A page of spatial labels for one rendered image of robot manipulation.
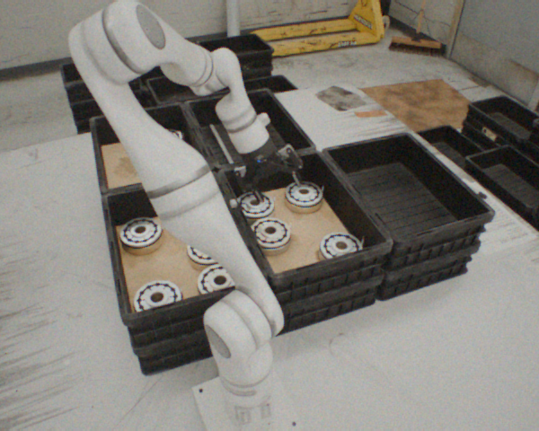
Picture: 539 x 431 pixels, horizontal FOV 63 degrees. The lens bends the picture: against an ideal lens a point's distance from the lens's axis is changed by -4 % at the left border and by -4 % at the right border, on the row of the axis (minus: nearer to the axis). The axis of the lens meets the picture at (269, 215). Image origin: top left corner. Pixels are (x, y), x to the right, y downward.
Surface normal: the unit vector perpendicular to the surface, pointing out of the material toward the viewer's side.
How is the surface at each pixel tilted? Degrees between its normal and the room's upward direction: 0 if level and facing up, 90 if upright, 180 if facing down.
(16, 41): 90
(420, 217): 0
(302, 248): 0
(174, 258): 0
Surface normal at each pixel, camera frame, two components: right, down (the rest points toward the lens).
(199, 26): 0.42, 0.61
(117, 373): 0.02, -0.74
